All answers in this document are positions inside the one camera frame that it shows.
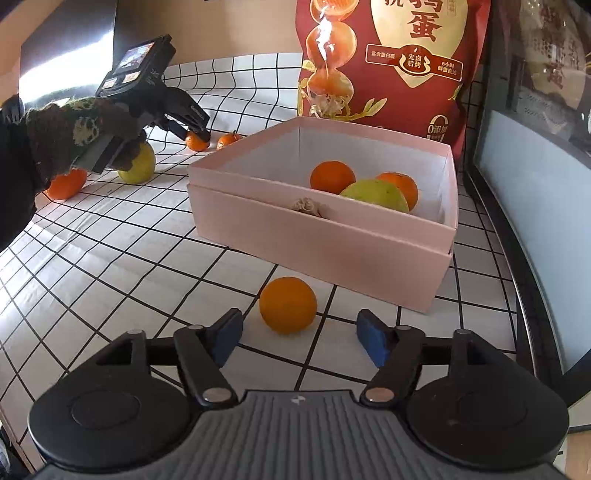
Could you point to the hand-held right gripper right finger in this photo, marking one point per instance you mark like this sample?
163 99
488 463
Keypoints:
371 337

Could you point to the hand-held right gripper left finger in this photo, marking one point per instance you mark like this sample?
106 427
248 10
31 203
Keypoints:
228 337

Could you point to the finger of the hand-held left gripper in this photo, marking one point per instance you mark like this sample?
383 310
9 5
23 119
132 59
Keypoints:
207 134
178 129

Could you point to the small orange tangerine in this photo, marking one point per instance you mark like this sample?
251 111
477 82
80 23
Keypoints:
287 304
332 175
196 144
405 184

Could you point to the small tangerine with stem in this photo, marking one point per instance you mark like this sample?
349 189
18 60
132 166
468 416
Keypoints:
227 142

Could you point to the smaller green guava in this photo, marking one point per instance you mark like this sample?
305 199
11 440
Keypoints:
138 167

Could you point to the pink cardboard box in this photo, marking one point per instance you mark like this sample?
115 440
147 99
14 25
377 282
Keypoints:
323 258

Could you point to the large orange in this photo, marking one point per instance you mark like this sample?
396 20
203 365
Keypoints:
67 185

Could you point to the large green guava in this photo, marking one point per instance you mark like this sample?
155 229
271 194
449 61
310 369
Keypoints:
374 197

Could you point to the person's left hand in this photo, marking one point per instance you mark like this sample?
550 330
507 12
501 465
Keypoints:
60 129

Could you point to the black monitor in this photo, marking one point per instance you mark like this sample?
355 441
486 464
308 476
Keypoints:
69 46

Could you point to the white checkered tablecloth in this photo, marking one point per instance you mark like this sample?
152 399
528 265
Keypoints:
138 254

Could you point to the red snack bag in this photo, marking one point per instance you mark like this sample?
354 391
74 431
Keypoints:
438 106

